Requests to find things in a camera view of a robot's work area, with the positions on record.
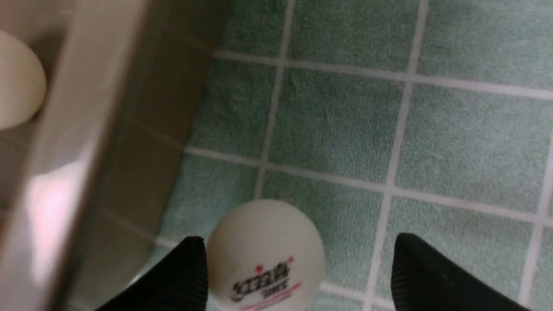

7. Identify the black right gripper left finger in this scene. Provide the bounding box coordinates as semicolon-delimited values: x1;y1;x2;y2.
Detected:
98;236;209;311

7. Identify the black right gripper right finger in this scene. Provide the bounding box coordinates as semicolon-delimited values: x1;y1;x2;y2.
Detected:
391;232;525;311

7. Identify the olive green plastic bin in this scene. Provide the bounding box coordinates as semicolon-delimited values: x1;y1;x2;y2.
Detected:
1;0;231;311

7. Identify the plain white ping-pong ball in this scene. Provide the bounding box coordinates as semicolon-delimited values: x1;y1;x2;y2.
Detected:
0;30;47;130

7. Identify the green checkered tablecloth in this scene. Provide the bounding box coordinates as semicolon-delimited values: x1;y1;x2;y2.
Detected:
146;0;552;311

